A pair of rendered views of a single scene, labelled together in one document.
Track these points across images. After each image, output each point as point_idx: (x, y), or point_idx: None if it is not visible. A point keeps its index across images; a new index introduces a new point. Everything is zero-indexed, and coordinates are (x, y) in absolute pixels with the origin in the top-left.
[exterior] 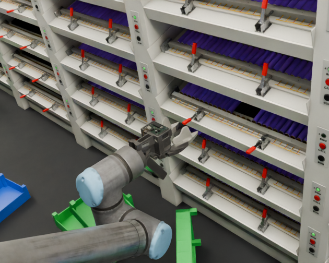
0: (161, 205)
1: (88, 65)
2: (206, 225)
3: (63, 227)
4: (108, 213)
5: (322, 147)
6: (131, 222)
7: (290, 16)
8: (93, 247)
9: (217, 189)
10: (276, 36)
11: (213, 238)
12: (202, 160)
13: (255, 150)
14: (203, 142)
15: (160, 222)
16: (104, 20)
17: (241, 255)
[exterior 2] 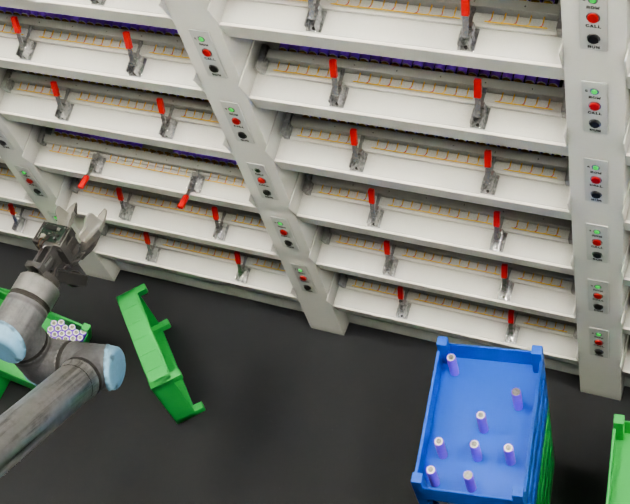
0: (91, 289)
1: None
2: (168, 294)
3: None
4: (38, 361)
5: (262, 182)
6: (72, 363)
7: (165, 46)
8: (47, 411)
9: (164, 240)
10: (157, 79)
11: (184, 309)
12: (126, 217)
13: (190, 195)
14: (118, 192)
15: (105, 347)
16: None
17: (231, 319)
